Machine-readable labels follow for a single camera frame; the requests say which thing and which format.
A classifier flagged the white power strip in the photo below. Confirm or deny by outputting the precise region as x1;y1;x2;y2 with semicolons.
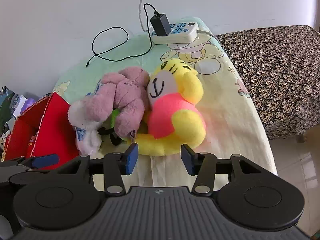
149;21;199;45

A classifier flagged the dark green cloth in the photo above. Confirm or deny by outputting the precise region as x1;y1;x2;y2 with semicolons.
0;86;15;130

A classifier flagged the red cardboard box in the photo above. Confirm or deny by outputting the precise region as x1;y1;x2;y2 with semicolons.
1;92;80;170

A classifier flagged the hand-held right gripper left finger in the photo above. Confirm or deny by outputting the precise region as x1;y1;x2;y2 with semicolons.
56;142;139;197

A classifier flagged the white power strip cord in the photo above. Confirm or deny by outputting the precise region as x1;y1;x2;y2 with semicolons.
197;29;218;40

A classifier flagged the black power adapter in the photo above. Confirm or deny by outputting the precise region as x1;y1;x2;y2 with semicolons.
150;10;172;37

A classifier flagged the white plush with blue bows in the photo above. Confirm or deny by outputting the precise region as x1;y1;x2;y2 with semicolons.
68;79;103;155

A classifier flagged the white cable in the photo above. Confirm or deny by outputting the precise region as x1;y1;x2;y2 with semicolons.
138;0;152;33

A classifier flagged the cartoon printed bedsheet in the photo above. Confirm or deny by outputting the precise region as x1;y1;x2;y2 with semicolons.
51;17;278;188

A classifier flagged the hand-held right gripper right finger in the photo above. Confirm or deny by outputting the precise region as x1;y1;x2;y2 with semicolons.
180;144;265;195

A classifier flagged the brown patterned cover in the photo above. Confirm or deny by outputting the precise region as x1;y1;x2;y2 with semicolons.
215;25;320;140

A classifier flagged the pink plush bear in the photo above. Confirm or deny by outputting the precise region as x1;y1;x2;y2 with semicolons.
82;66;150;142

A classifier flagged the black cable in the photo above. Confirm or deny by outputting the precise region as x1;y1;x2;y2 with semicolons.
86;3;160;68

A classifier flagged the green plush toy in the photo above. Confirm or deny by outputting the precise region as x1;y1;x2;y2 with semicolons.
97;108;125;146

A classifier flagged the yellow tiger plush toy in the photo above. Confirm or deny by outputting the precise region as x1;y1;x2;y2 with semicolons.
129;58;207;157

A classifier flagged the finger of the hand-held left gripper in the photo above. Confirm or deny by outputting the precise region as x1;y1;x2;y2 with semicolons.
18;154;59;172

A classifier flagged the white tissue paper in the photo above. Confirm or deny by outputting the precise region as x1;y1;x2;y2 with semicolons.
11;95;28;117

